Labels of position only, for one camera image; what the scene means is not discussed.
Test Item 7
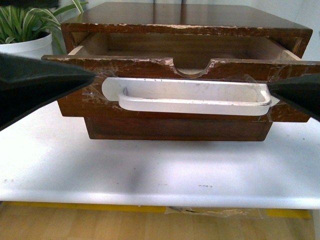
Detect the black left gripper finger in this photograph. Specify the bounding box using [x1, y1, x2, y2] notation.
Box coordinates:
[0, 53, 96, 130]

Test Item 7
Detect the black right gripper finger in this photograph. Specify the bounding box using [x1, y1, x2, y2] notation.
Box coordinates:
[267, 73, 320, 121]

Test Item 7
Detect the wooden drawer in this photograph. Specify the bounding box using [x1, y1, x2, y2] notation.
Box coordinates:
[44, 33, 320, 120]
[84, 117, 272, 142]

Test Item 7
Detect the white drawer handle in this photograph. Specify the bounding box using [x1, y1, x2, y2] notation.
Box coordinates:
[101, 77, 279, 116]

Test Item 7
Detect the dark wooden drawer cabinet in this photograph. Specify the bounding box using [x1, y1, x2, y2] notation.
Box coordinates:
[60, 1, 314, 142]

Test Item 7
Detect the white plant pot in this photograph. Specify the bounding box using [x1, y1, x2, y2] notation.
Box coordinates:
[0, 32, 53, 59]

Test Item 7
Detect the green striped spider plant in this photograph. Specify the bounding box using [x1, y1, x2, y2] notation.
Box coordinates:
[0, 0, 89, 54]

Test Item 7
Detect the yellow floor tape strip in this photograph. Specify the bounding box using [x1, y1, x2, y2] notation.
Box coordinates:
[3, 201, 312, 220]

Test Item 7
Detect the clear plastic tape piece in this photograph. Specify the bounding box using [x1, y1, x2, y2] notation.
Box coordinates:
[164, 206, 269, 220]

